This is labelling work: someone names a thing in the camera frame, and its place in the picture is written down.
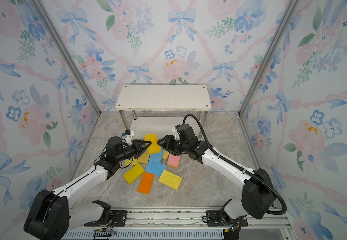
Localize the blue sponge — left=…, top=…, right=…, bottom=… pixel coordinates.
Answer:
left=148, top=149, right=163, bottom=164
left=145, top=163, right=167, bottom=176

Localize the pink sponge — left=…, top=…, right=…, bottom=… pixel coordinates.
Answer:
left=166, top=155, right=180, bottom=169

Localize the yellow porous sponge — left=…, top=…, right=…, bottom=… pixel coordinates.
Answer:
left=158, top=170, right=182, bottom=191

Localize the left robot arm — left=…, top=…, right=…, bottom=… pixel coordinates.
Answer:
left=23, top=137, right=151, bottom=240

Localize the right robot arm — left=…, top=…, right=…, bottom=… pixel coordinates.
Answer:
left=157, top=124, right=278, bottom=226

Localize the white two-tier shelf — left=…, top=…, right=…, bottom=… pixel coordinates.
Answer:
left=115, top=85, right=211, bottom=139

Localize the tan yellow sponge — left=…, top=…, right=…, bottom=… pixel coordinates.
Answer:
left=137, top=151, right=150, bottom=165

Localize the small tan sponge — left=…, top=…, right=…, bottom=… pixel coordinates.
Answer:
left=162, top=150, right=170, bottom=161

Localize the pale yellow sponge far left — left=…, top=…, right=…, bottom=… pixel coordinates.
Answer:
left=124, top=158, right=137, bottom=167

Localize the bright yellow sponge left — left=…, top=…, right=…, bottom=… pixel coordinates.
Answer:
left=123, top=164, right=145, bottom=185

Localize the orange sponge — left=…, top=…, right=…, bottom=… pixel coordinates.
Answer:
left=137, top=172, right=155, bottom=195

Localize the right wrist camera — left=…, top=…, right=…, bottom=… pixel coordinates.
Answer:
left=172, top=127, right=180, bottom=140

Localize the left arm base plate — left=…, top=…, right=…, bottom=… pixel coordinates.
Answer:
left=84, top=210, right=128, bottom=228

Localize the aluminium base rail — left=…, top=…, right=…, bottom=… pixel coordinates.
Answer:
left=32, top=205, right=297, bottom=240

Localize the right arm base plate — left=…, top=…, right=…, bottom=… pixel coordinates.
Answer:
left=201, top=210, right=248, bottom=228

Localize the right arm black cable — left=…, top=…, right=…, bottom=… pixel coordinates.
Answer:
left=182, top=113, right=287, bottom=216

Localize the left aluminium corner post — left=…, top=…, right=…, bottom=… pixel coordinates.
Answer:
left=29, top=1, right=101, bottom=115

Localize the aluminium corner post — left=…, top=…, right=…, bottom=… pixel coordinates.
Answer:
left=29, top=1, right=101, bottom=115
left=239, top=0, right=299, bottom=118

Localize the right aluminium corner post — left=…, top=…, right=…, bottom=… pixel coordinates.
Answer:
left=239, top=0, right=299, bottom=118

